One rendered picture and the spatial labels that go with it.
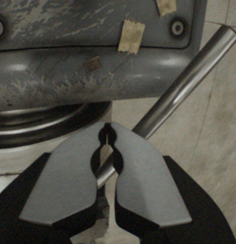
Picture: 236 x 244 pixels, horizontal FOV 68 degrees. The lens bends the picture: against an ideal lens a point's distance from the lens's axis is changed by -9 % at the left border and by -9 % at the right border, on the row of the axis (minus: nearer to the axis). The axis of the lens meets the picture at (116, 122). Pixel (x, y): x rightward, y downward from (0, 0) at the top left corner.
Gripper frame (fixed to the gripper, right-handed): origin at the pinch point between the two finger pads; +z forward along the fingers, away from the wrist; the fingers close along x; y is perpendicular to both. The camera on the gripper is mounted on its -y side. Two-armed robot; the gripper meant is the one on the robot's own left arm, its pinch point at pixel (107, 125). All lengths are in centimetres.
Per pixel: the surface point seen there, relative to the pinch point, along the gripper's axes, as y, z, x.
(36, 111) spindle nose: 4.3, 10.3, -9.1
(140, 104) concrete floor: 62, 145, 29
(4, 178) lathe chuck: 9.7, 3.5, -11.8
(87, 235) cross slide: 76, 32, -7
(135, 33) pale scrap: -5.6, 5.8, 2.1
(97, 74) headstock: -2.0, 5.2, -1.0
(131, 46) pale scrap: -4.5, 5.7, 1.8
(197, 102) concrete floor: 66, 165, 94
